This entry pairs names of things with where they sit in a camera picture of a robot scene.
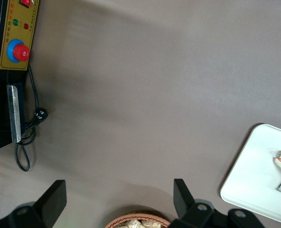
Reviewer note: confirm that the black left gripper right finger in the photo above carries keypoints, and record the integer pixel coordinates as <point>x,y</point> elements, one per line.
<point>181,197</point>

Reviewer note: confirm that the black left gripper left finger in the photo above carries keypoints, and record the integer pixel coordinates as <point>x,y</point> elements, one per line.
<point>54,199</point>

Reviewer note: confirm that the light rectangular plastic tray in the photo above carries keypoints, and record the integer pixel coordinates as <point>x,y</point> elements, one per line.
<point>254,171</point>

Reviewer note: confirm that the brown snack piece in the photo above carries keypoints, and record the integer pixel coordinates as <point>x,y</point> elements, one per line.
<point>151,224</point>
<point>132,223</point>

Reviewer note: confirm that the wicker basket with brown snacks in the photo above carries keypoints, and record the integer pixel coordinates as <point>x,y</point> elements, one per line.
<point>114,222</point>

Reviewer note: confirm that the silver metal plate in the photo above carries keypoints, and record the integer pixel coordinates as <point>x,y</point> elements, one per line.
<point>14,114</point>

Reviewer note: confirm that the red round knob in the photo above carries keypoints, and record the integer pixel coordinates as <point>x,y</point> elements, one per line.
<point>21,52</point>

